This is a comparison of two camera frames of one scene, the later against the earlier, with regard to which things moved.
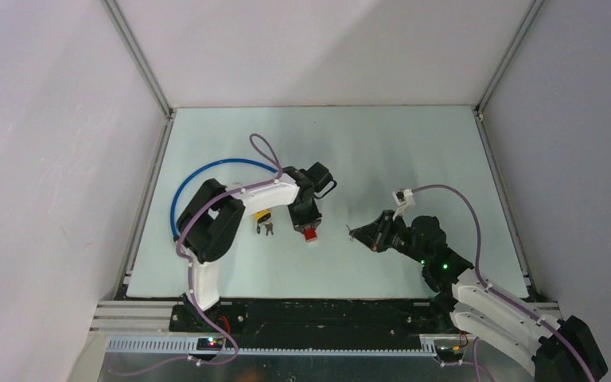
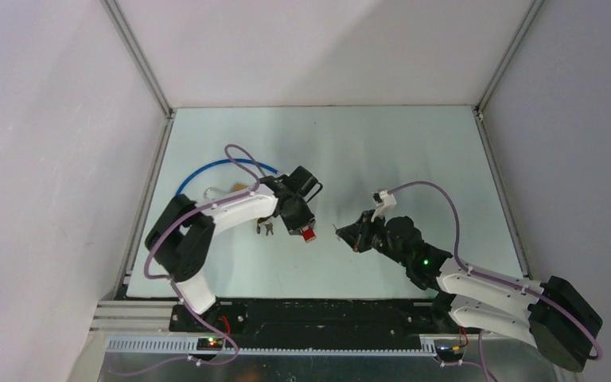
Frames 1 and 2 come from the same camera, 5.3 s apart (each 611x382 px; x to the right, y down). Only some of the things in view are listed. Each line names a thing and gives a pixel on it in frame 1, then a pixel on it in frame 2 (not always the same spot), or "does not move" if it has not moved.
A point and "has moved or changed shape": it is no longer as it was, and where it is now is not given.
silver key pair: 351,238 has moved or changed shape
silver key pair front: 269,227 does not move
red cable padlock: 309,233 does not move
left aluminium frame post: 152,77 does not move
